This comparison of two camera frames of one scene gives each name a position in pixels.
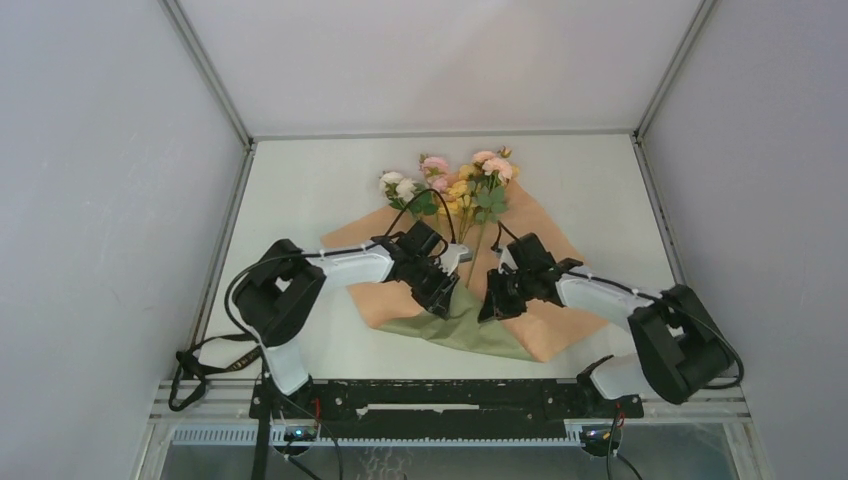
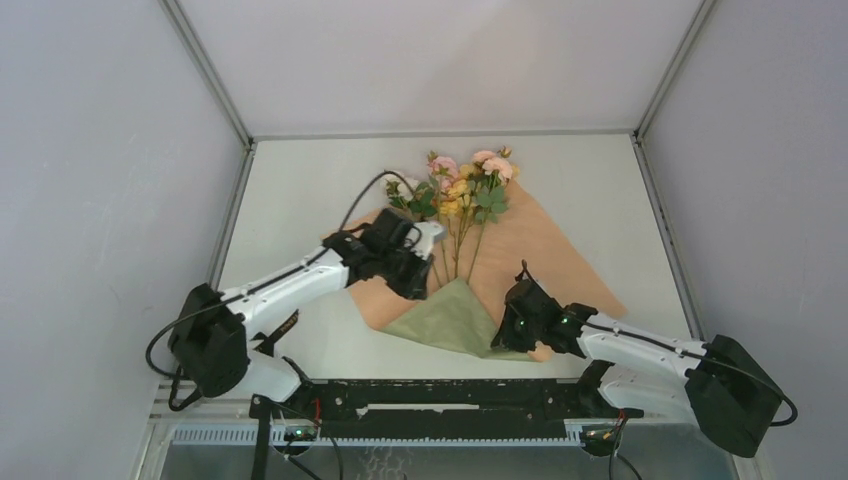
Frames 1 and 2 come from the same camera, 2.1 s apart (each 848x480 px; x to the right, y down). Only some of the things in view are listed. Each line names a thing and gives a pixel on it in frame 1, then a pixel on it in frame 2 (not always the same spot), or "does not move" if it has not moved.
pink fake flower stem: [487, 195] does not move
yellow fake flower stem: [458, 197] does not move
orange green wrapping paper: [531, 332] does not move
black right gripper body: [510, 292] → [517, 334]
